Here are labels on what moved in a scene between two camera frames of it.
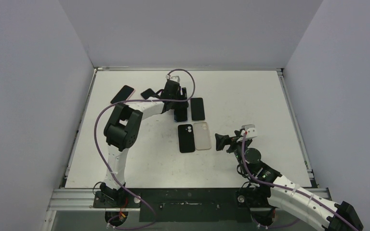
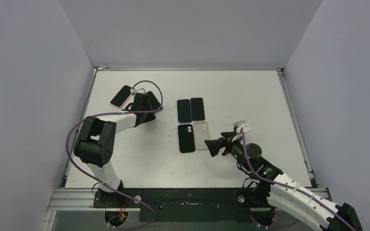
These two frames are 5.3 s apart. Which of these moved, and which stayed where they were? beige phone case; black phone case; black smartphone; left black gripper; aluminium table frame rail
Moved: left black gripper
Stayed: beige phone case; black phone case; aluminium table frame rail; black smartphone
